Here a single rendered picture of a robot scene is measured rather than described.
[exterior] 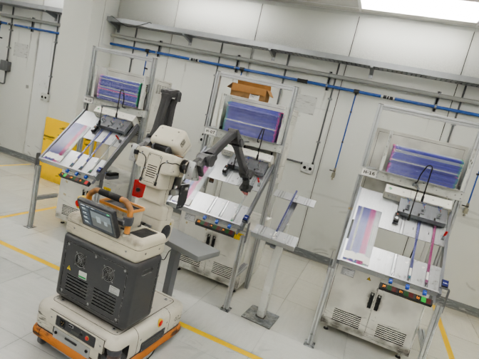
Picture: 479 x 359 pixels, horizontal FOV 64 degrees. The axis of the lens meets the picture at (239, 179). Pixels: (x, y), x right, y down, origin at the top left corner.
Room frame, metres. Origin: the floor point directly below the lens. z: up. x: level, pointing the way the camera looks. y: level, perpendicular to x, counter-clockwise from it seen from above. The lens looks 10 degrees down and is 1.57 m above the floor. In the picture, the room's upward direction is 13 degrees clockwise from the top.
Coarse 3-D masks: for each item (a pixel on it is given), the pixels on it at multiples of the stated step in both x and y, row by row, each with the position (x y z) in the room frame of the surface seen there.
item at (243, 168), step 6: (240, 138) 2.70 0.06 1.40; (234, 144) 2.75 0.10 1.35; (240, 144) 2.70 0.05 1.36; (234, 150) 2.78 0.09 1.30; (240, 150) 2.78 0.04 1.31; (240, 156) 2.80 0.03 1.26; (240, 162) 2.85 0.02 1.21; (240, 168) 2.90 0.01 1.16; (246, 168) 2.91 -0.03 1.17; (240, 174) 2.95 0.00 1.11; (246, 174) 2.92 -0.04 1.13
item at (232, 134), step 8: (232, 128) 2.67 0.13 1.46; (224, 136) 2.59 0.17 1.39; (232, 136) 2.62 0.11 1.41; (240, 136) 2.71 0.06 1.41; (216, 144) 2.51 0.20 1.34; (224, 144) 2.54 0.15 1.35; (200, 152) 2.41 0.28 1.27; (208, 152) 2.43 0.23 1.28; (216, 152) 2.45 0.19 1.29; (208, 160) 2.35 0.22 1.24
